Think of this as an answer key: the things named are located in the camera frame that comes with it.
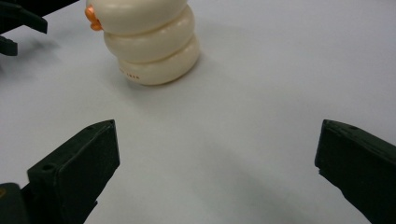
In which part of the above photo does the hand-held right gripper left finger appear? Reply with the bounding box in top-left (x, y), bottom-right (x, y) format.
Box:
top-left (21, 119), bottom-right (121, 224)

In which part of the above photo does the cream ringed holder orange beak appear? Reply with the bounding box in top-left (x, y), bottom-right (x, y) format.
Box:
top-left (84, 0), bottom-right (201, 87)

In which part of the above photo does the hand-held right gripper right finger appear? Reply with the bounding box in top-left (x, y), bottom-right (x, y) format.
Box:
top-left (314, 119), bottom-right (396, 224)

